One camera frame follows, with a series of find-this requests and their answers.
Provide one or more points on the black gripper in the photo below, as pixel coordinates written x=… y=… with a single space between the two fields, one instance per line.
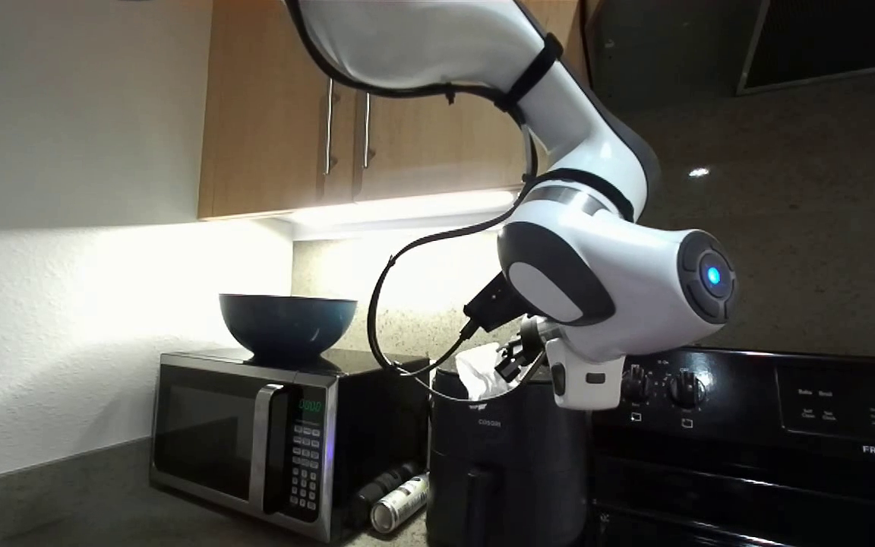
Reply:
x=522 y=352

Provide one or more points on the white paper napkin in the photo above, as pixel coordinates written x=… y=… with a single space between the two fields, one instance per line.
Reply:
x=477 y=370

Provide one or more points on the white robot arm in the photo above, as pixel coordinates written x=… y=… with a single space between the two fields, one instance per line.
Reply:
x=573 y=246

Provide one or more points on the black air fryer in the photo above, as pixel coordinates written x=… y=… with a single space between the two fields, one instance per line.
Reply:
x=509 y=475

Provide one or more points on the under-cabinet light strip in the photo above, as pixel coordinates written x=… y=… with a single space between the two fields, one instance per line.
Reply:
x=388 y=213

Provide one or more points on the silver spray can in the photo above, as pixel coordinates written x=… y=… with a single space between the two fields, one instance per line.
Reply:
x=401 y=504

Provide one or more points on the black electric stove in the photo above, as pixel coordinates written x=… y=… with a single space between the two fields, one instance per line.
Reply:
x=738 y=446

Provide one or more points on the blue ceramic bowl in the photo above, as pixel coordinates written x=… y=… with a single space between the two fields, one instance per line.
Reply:
x=287 y=329

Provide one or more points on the black microwave oven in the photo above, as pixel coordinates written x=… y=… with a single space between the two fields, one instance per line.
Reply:
x=305 y=446

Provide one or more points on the wooden upper cabinet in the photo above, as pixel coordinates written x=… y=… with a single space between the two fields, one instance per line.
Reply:
x=281 y=134

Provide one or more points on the black range hood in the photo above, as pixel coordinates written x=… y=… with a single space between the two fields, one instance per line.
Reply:
x=811 y=40

